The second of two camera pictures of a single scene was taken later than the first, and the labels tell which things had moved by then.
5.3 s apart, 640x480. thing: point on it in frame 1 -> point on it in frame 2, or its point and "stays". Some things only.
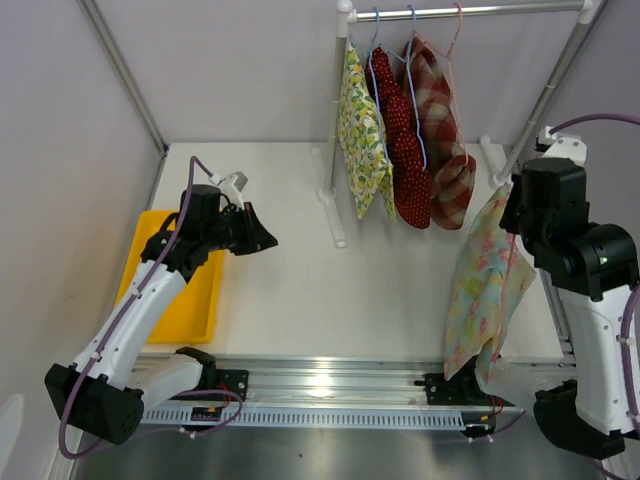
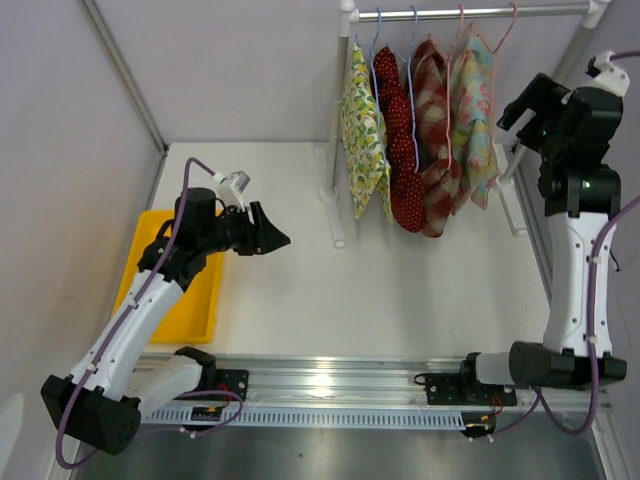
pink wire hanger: (495, 357) -> (493, 56)
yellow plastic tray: (192, 318) stays
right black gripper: (509, 221) -> (540, 96)
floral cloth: (490, 284) -> (472, 107)
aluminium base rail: (339, 382) stays
